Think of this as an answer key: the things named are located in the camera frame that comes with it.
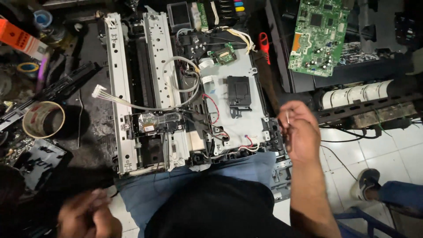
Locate person's left hand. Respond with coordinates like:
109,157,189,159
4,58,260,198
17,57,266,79
58,188,123,238

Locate person's right hand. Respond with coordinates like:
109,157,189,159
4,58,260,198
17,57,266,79
277,100,322,164

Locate person's blue jeans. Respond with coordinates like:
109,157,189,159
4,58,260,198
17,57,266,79
115,151,277,238

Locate black printed sheet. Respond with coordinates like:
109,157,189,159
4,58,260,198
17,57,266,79
19,138,67,191

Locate print head carriage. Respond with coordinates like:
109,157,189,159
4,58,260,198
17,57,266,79
132,112,182,135

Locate clear packing tape roll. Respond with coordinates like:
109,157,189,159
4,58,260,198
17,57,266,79
22,101,66,139

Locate black scanner bar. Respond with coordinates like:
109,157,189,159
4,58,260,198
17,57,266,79
0,61,103,131

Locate person's black shirt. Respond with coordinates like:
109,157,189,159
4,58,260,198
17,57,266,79
144,174,331,238

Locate disassembled printer chassis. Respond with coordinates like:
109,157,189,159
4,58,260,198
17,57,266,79
104,6,293,203

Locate blue and yellow tape roll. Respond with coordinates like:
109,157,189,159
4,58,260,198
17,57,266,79
17,62,40,78

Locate black plastic module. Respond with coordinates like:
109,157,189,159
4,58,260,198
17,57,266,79
226,76,252,119

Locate orange and white carton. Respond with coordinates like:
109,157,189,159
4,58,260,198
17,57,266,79
0,18,51,62

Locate blue capped bottle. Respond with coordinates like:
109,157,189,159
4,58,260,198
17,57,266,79
33,9,54,31

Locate small green circuit board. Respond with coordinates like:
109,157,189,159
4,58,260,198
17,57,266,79
208,43,237,65

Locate clear plastic box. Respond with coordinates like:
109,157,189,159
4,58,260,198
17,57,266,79
167,1,192,32

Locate row of ink cartridges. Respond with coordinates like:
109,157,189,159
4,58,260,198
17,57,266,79
211,0,247,28

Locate large green circuit board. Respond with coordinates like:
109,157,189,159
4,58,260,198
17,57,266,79
288,0,351,77

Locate white paper feed roller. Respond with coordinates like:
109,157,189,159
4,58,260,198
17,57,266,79
321,80,394,110

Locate black printer housing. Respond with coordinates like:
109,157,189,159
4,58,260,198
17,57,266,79
264,0,423,94

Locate red wire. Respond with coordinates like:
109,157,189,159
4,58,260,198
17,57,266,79
202,93,221,125

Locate grey cable loop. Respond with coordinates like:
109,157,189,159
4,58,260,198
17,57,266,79
161,56,201,110

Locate white flat ribbon cable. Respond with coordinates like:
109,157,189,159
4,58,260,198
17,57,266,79
201,75,219,94

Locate white and yellow wire bundle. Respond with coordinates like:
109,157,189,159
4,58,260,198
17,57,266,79
224,28,257,55

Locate red handled screwdriver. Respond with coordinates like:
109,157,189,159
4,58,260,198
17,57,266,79
258,32,271,65

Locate black floor cable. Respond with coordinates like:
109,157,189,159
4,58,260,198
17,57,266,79
320,125,384,143

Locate blue metal stool frame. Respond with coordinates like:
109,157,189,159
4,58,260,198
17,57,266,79
333,206,408,238

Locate black slotted rail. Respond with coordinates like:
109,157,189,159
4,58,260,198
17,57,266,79
313,93,423,125

